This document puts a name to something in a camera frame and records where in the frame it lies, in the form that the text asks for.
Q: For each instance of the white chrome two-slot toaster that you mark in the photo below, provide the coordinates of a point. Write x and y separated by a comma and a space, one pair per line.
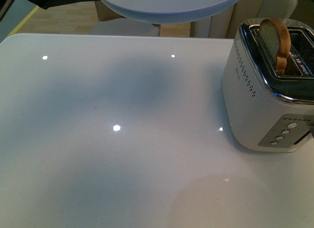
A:
268, 111

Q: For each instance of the brown bread slice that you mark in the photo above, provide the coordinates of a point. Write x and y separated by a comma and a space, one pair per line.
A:
276, 38

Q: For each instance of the beige upholstered chair left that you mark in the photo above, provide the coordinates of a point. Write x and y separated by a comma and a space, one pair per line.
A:
112, 23

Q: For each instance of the beige upholstered chair right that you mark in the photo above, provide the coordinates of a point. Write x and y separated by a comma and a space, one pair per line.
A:
225, 23

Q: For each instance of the beige upholstered chair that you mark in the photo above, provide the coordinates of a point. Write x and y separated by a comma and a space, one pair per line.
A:
112, 23
225, 23

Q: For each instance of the light blue round plate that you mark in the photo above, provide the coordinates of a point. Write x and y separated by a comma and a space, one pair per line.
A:
168, 11

